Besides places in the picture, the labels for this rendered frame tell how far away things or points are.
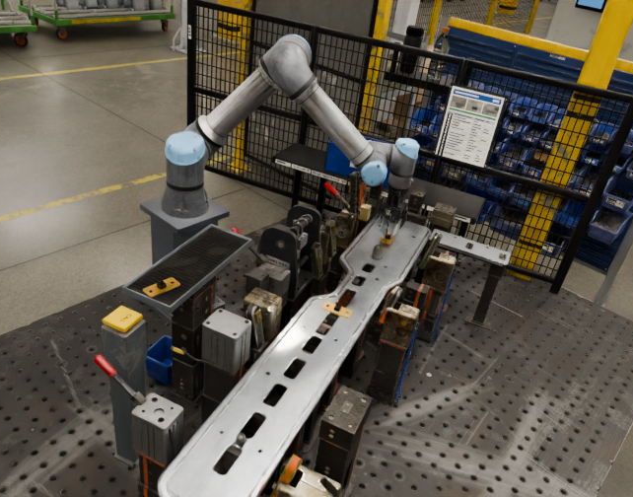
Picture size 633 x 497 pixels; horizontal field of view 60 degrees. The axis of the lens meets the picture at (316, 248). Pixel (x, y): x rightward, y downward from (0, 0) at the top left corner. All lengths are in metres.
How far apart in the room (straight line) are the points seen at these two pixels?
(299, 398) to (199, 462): 0.28
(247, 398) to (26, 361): 0.83
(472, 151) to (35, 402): 1.79
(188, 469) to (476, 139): 1.68
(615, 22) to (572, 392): 1.27
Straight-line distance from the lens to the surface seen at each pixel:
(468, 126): 2.34
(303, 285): 1.74
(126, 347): 1.29
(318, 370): 1.41
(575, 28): 8.16
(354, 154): 1.64
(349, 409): 1.30
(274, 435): 1.26
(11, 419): 1.77
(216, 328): 1.33
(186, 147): 1.71
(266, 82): 1.73
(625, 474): 3.01
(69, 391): 1.80
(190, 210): 1.77
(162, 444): 1.24
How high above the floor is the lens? 1.98
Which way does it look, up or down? 32 degrees down
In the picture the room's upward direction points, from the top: 8 degrees clockwise
